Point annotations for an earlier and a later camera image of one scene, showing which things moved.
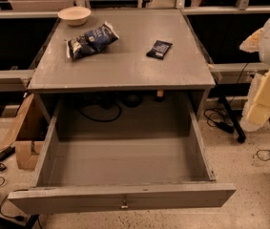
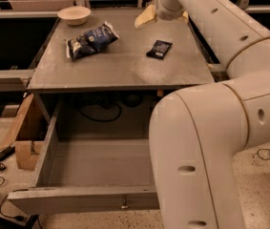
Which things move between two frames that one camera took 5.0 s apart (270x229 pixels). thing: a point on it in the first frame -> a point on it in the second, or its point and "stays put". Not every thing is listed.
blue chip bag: (91, 41) stays put
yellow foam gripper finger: (252, 43) -> (167, 7)
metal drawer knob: (124, 205) stays put
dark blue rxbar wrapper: (159, 50) stays put
